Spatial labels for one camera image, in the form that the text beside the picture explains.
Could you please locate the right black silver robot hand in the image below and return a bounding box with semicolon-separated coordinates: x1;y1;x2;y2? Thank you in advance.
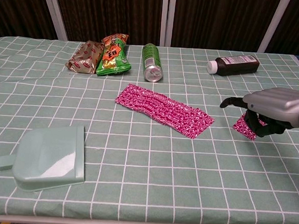
218;84;299;140

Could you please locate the small pink patterned packet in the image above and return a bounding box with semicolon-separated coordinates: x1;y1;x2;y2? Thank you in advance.
232;111;268;142

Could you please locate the brown bottle white cap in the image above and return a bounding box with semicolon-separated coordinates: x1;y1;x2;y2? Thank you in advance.
206;52;261;79

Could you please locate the pink patterned pouch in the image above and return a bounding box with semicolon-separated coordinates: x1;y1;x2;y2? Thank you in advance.
113;83;217;141

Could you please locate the green drink can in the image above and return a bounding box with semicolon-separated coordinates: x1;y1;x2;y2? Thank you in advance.
140;43;166;83

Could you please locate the green checked tablecloth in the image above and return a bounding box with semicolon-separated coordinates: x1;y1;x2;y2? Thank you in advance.
0;35;299;224

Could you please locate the green orange snack bag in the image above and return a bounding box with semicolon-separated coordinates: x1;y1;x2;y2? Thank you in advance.
95;32;134;79

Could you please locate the brown silver snack bag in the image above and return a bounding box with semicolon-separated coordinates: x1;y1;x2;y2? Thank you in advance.
64;39;105;76

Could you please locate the mint green plastic dustpan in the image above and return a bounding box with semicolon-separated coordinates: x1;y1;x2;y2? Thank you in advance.
0;120;89;196

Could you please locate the white partition frame post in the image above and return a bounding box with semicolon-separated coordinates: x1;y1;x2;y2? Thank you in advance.
159;0;177;48
36;0;71;42
256;0;292;55

